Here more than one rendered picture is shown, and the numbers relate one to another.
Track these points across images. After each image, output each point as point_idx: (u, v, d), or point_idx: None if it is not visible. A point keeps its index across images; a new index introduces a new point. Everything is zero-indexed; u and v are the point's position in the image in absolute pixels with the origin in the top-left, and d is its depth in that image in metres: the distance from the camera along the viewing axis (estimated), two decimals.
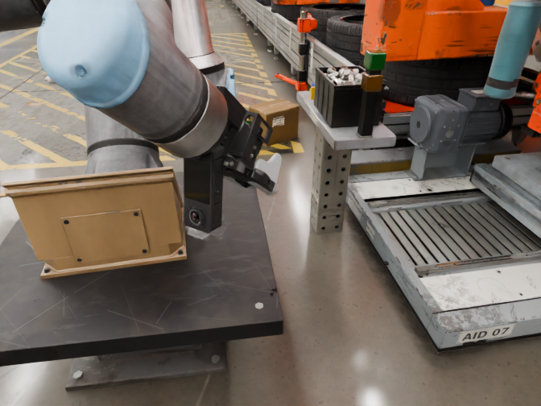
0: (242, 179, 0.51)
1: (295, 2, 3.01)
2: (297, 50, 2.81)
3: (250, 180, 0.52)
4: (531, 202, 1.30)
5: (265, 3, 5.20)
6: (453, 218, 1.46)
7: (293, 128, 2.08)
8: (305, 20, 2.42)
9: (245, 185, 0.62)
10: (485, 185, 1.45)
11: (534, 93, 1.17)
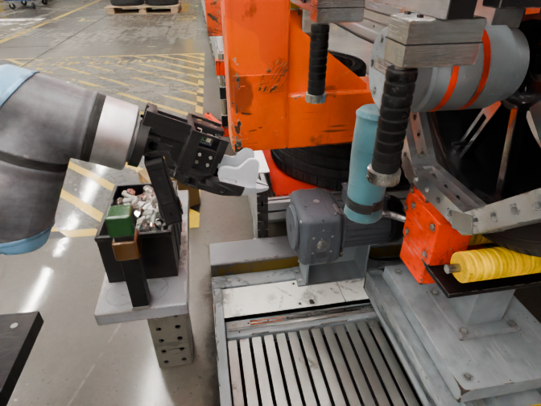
0: (198, 185, 0.56)
1: None
2: None
3: (208, 186, 0.56)
4: (418, 339, 1.03)
5: None
6: (336, 341, 1.18)
7: (192, 195, 1.81)
8: (221, 62, 2.15)
9: None
10: (375, 301, 1.17)
11: (406, 216, 0.90)
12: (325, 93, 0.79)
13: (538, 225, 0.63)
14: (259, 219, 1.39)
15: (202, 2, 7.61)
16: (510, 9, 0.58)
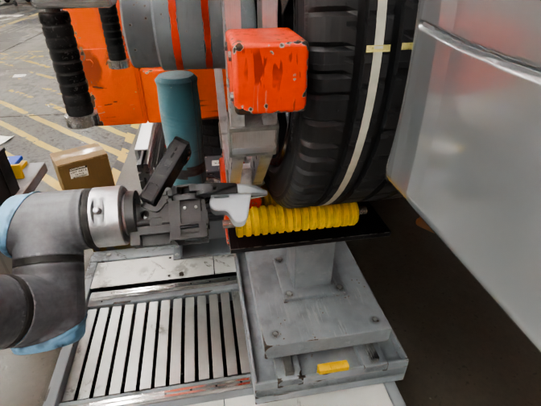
0: None
1: None
2: None
3: None
4: None
5: None
6: None
7: (105, 178, 1.84)
8: None
9: (253, 188, 0.61)
10: (237, 272, 1.20)
11: None
12: (125, 60, 0.83)
13: (278, 176, 0.66)
14: None
15: None
16: None
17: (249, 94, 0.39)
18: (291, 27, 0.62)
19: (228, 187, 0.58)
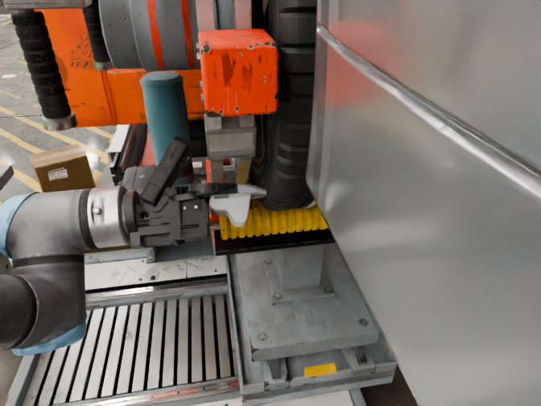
0: None
1: None
2: None
3: None
4: None
5: None
6: None
7: (84, 180, 1.82)
8: None
9: (253, 188, 0.61)
10: (227, 274, 1.20)
11: None
12: (111, 60, 0.82)
13: (262, 178, 0.66)
14: None
15: None
16: None
17: (220, 97, 0.38)
18: None
19: (228, 187, 0.58)
